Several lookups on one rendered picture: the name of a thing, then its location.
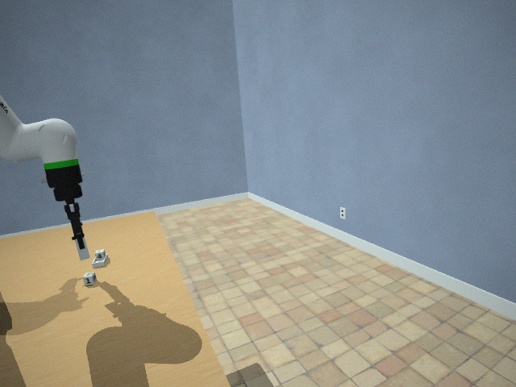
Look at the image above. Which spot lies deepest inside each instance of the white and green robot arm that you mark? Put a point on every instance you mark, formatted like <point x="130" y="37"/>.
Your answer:
<point x="53" y="140"/>

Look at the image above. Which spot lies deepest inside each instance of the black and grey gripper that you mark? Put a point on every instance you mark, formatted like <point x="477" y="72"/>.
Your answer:
<point x="68" y="195"/>

